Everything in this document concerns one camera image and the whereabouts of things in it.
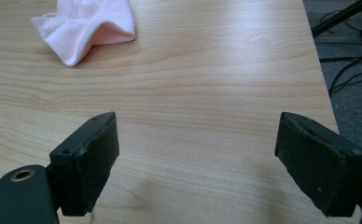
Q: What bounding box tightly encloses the black stand leg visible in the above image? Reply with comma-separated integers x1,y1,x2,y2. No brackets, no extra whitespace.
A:
311,0,362,38

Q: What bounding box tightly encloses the pink sock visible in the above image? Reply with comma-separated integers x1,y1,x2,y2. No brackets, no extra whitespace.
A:
30,0,137,68

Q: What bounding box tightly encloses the thick black cable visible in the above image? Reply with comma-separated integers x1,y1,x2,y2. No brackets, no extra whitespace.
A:
318,52,362,63

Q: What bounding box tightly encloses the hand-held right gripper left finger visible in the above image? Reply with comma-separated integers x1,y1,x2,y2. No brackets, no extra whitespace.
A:
47,111,120,217

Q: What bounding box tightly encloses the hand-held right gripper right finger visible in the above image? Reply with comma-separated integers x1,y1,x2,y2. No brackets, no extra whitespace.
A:
273,111,362,218

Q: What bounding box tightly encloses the curved black cable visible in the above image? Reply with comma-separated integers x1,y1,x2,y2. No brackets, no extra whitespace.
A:
327,55,362,96

